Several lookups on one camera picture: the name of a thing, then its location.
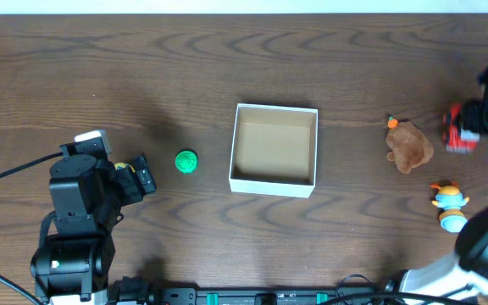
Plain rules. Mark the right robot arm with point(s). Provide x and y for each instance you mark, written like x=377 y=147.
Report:
x=462 y=275

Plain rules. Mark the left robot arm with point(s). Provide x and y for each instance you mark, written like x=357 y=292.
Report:
x=76 y=248

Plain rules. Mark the orange and blue toy figure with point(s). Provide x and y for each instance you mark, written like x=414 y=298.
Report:
x=449 y=200

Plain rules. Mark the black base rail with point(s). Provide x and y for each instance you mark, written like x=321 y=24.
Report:
x=191 y=296

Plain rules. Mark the yellow ball with blue letters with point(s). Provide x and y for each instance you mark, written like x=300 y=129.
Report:
x=122 y=165

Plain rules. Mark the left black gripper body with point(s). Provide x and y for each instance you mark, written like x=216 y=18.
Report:
x=130 y=185

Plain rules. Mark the red toy fire truck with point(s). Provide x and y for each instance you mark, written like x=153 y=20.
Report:
x=456 y=139

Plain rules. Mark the white cardboard box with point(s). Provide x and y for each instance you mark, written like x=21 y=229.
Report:
x=274 y=150

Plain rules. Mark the brown plush bear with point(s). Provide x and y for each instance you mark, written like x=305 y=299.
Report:
x=409 y=146

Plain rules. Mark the green ribbed plastic ball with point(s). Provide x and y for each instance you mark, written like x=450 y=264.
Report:
x=186 y=161

